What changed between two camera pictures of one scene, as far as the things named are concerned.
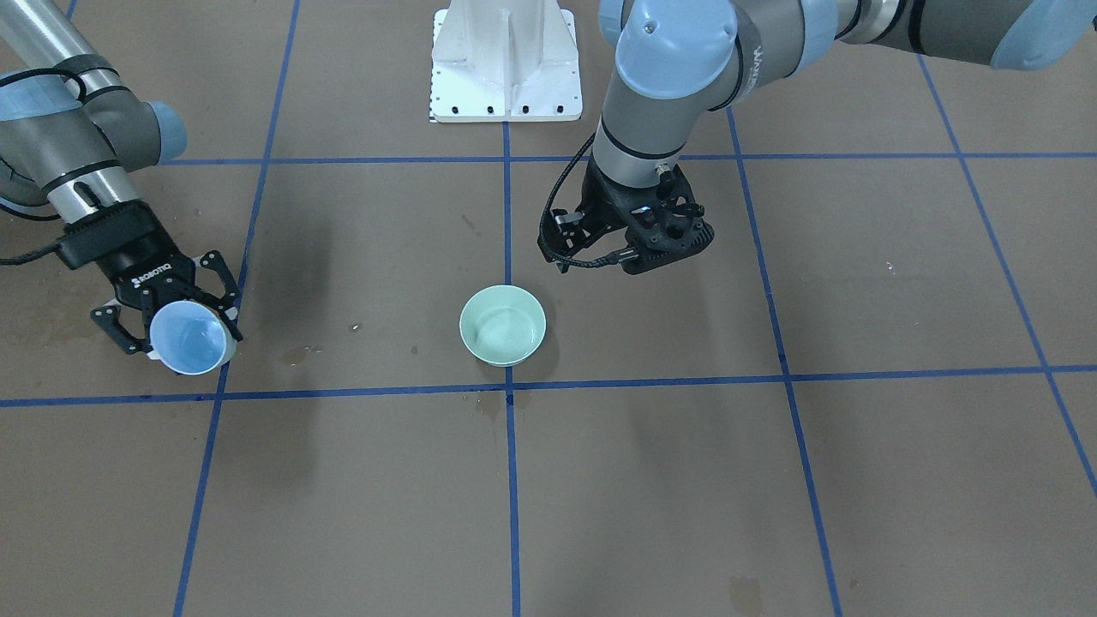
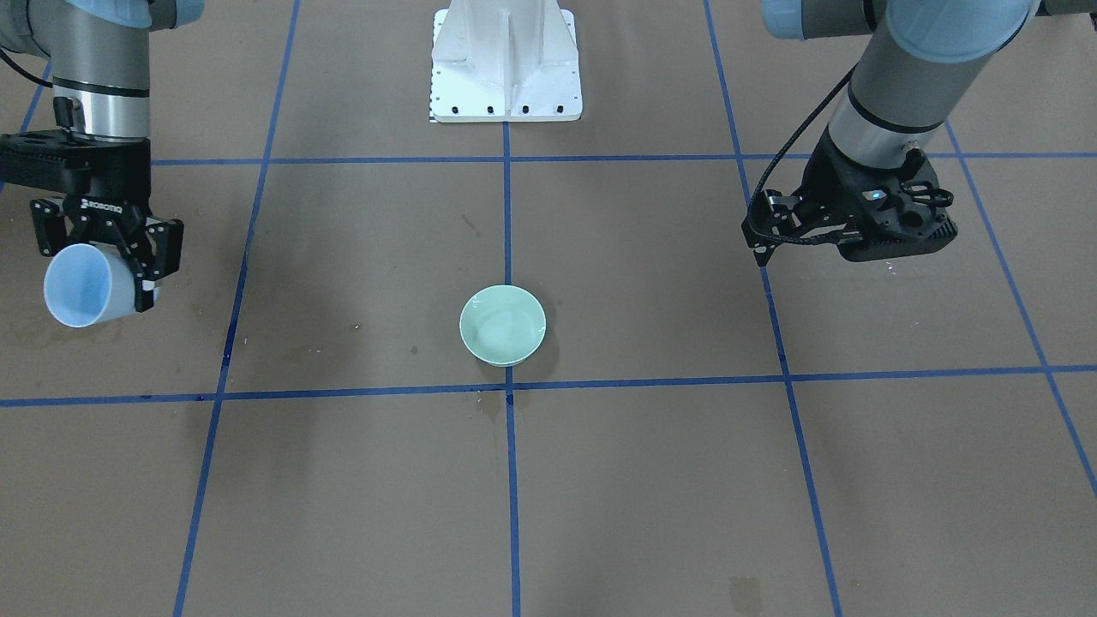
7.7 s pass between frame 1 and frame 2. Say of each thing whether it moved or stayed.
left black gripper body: moved
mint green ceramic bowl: stayed
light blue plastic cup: moved
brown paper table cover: stayed
